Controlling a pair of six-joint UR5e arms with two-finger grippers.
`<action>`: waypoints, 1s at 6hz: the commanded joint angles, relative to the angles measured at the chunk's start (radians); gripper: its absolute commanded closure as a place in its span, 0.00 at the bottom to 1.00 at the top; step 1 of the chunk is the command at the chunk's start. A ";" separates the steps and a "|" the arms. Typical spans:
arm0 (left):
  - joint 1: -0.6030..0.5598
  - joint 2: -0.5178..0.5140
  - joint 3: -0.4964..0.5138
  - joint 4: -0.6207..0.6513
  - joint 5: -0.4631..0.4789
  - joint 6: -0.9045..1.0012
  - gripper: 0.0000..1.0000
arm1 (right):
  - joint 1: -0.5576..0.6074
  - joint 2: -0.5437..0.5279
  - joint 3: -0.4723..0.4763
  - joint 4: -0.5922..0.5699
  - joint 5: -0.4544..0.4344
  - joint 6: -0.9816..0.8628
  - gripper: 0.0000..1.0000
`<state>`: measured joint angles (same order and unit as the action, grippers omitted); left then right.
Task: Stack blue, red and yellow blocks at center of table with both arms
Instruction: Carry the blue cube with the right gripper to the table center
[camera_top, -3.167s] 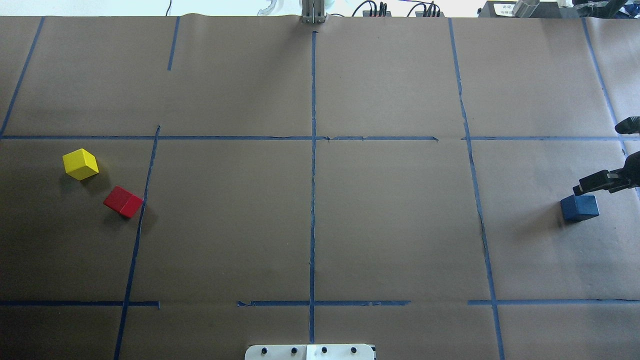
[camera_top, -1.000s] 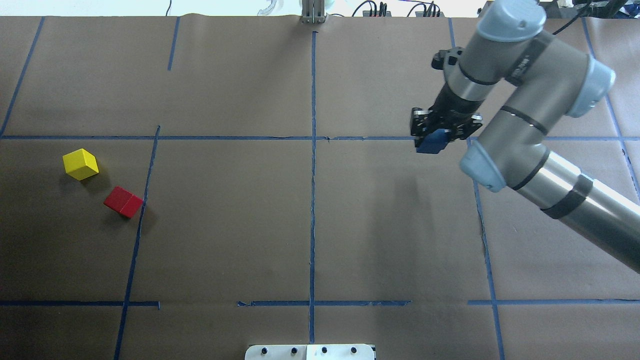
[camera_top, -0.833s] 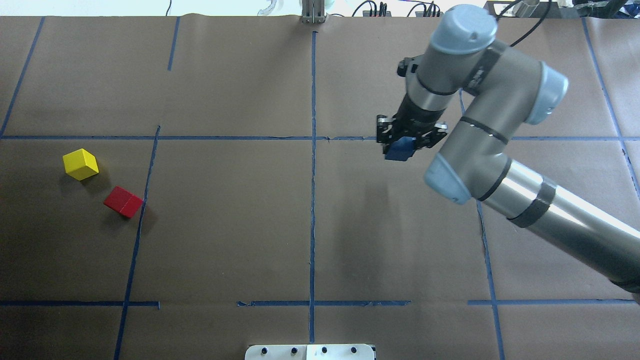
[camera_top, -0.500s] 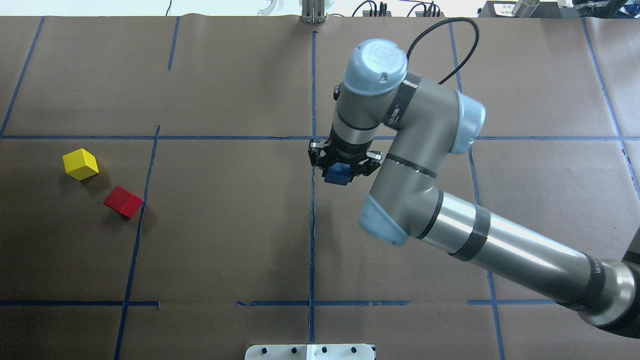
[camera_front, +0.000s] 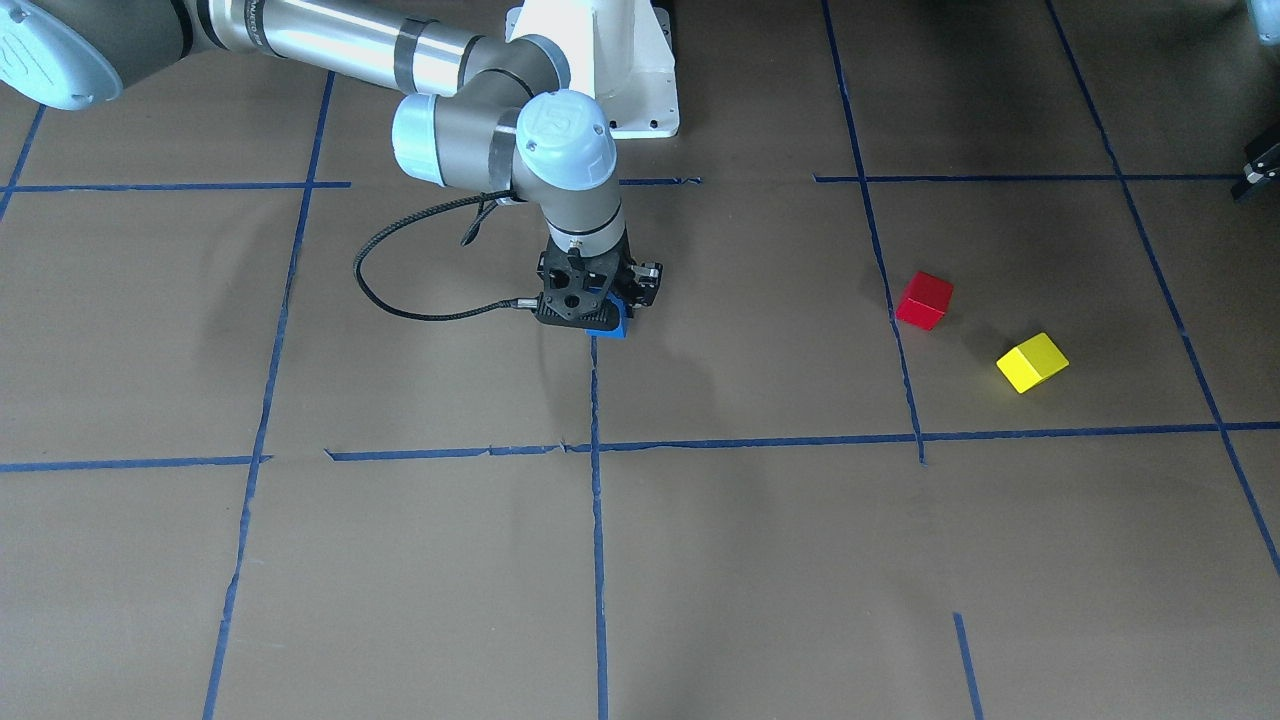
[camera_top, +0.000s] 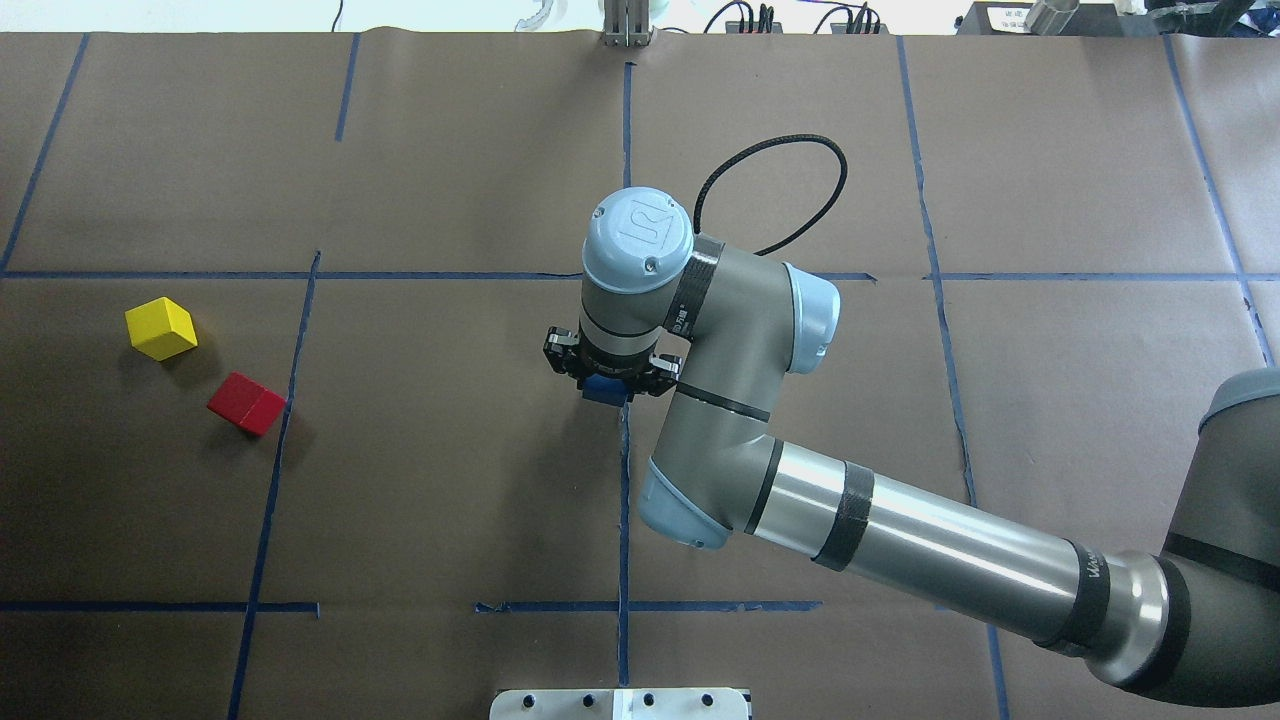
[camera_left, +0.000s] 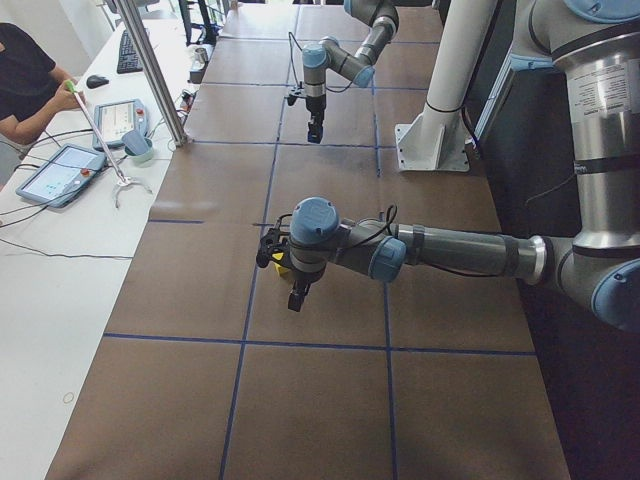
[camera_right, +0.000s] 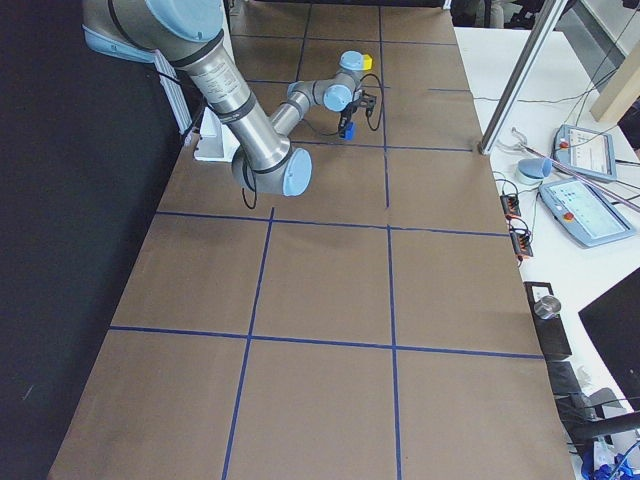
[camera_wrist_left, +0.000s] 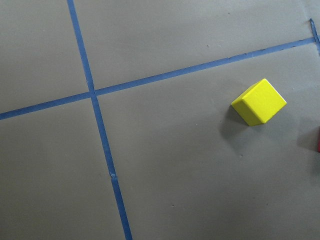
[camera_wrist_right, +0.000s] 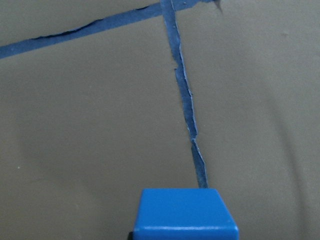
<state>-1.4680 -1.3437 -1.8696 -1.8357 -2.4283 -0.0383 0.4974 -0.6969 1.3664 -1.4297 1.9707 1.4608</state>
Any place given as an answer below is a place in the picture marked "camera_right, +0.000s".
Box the far orange black connector strip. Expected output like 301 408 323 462
500 193 521 219

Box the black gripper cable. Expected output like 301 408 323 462
304 73 385 137

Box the teach pendant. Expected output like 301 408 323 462
539 180 636 248
553 124 617 182

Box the silver metal cylinder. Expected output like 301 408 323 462
533 295 562 320

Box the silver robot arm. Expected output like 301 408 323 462
82 0 372 197

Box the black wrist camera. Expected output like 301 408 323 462
359 91 377 112

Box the near teach pendant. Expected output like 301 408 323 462
539 180 636 248

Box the white pedestal column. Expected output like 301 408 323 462
194 107 240 163

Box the blue wooden block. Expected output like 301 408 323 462
339 121 356 141

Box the yellow wooden block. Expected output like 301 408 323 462
362 54 373 71

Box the aluminium frame post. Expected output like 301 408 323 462
478 0 568 155

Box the black box under cylinder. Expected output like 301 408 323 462
524 281 572 361

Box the blue white aluminium rail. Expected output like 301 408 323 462
83 26 192 134

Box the far teach pendant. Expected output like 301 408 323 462
553 124 617 182

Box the orange black connector strip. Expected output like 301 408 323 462
500 193 521 219
509 228 534 260

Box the near orange black connector strip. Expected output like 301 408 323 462
509 228 534 260

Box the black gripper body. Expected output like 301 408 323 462
344 89 363 116

